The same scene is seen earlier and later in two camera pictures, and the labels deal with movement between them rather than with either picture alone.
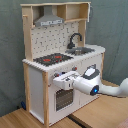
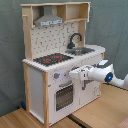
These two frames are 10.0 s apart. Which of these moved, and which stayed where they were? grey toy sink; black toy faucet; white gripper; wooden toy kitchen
Moved: white gripper
Stayed: grey toy sink; black toy faucet; wooden toy kitchen
